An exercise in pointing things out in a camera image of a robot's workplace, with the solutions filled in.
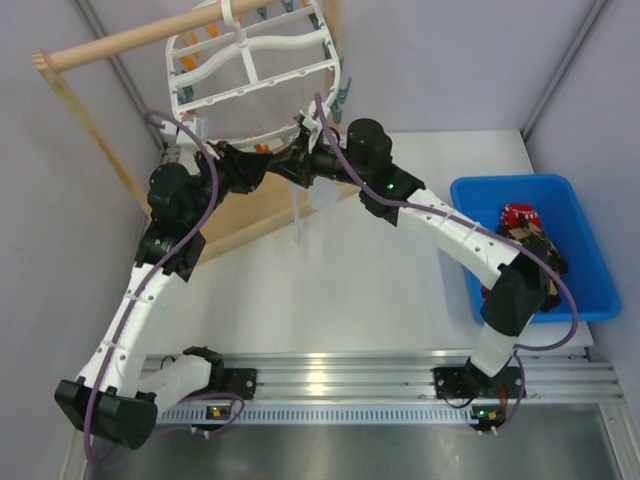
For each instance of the white plastic sock hanger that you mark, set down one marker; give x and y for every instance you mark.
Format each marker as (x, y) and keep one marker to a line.
(265, 67)

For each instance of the teal clothes peg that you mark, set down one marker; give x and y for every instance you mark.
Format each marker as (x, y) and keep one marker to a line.
(336, 108)

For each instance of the aluminium mounting rail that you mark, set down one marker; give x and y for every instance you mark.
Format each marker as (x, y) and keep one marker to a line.
(414, 388)

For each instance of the white sock black stripes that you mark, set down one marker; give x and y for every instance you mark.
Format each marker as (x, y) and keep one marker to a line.
(299, 199)

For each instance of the wooden hanger stand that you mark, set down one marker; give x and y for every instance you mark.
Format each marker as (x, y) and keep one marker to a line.
(242, 218)

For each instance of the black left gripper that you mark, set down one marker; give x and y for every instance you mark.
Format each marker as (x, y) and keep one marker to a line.
(244, 169)

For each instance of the blue plastic bin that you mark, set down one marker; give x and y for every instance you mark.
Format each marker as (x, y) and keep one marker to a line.
(552, 197)

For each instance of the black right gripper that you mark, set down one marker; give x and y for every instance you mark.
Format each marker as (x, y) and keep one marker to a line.
(299, 168)

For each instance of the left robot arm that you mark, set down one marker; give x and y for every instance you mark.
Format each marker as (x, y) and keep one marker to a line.
(150, 310)

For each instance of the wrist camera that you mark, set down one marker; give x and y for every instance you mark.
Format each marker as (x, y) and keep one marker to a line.
(313, 122)
(196, 125)

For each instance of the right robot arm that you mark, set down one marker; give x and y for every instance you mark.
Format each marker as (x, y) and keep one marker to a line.
(514, 274)

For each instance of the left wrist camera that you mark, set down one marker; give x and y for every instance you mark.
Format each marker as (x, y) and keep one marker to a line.
(196, 125)

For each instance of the red white patterned sock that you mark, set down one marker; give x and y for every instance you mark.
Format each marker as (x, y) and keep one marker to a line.
(519, 215)

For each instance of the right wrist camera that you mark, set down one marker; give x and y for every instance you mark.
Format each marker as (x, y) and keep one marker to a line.
(313, 122)

